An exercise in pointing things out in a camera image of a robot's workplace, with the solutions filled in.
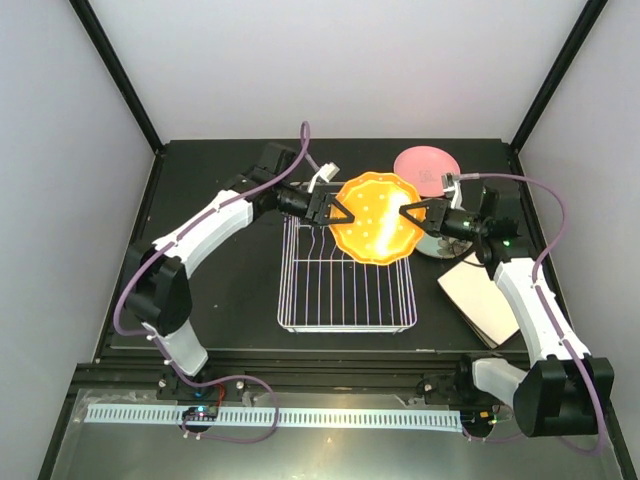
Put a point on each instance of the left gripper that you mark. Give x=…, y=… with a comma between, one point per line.
x=317, y=206

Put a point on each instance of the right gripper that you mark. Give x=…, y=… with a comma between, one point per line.
x=436, y=215

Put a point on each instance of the orange dotted scalloped plate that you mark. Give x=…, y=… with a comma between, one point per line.
x=379, y=234

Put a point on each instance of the white wire dish rack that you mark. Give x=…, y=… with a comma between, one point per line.
x=323, y=290

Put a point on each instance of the white square plate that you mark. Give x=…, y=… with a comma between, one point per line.
x=484, y=307

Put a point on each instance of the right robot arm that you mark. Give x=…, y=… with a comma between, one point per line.
x=566, y=389

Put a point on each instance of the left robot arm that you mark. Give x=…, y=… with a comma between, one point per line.
x=156, y=277

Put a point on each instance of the pink round plate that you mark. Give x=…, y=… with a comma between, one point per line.
x=423, y=167

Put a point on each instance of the green floral plate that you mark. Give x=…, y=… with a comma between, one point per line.
x=444, y=248

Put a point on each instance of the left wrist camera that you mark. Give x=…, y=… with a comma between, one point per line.
x=325, y=174

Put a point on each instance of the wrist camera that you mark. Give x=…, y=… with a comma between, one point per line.
x=325, y=174
x=452, y=190

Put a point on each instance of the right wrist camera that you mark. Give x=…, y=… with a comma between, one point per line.
x=452, y=190

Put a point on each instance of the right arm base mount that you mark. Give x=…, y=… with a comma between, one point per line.
x=453, y=388

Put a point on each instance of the left black frame post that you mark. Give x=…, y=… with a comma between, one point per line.
x=93, y=27

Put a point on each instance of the black frame post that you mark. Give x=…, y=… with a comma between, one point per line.
x=582, y=27
x=93, y=27

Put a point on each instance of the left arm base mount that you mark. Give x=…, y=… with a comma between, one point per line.
x=172, y=387

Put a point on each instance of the right black frame post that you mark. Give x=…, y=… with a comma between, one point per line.
x=582, y=27

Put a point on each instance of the white slotted cable duct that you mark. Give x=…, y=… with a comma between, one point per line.
x=322, y=418

